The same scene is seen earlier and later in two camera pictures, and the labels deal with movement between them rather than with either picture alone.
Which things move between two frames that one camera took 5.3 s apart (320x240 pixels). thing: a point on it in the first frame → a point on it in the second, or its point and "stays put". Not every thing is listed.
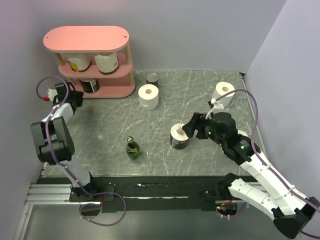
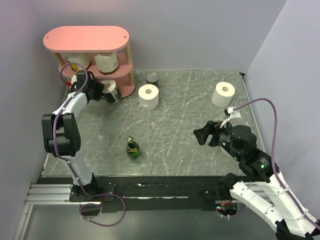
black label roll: [178, 138] → [110, 91]
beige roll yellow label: [79, 62] stays put
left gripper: [79, 95] → [99, 87]
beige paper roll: [107, 63] stays put
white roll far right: [221, 89] stays put
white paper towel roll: [148, 97] stays put
